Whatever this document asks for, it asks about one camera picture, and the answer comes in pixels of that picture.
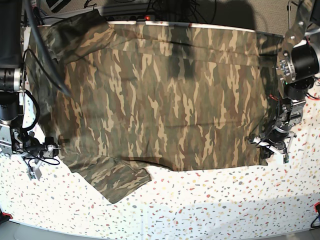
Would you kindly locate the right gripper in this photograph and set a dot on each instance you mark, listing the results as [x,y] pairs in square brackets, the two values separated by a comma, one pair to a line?
[36,153]

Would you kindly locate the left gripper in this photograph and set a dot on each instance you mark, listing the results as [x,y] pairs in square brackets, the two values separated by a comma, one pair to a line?
[276,142]

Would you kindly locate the camouflage T-shirt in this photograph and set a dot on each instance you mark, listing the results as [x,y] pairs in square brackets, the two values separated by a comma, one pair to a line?
[179,97]

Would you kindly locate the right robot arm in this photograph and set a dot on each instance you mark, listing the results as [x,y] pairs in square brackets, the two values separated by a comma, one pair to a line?
[13,91]

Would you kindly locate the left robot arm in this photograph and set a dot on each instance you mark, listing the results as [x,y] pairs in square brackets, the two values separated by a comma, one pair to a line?
[297,67]

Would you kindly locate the terrazzo pattern table cloth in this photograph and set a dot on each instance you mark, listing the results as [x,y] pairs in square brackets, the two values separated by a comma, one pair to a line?
[211,204]

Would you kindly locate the red black table clamp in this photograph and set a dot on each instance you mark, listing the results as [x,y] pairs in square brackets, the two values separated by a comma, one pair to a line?
[4,217]

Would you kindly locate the power strip with red light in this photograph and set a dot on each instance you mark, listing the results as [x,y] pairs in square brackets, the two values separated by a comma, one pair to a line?
[135,17]

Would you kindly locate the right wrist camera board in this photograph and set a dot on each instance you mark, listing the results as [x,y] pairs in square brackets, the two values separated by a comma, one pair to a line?
[34,174]

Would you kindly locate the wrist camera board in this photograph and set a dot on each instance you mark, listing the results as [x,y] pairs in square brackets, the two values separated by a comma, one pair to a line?
[285,158]
[34,174]

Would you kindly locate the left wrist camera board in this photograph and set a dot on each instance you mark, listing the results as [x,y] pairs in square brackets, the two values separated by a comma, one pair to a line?
[285,158]

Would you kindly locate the orange clamp with cable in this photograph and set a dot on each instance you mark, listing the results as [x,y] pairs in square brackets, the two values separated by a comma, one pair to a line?
[315,224]

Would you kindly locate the metal stand frame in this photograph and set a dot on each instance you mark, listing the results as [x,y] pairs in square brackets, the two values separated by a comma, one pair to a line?
[295,12]

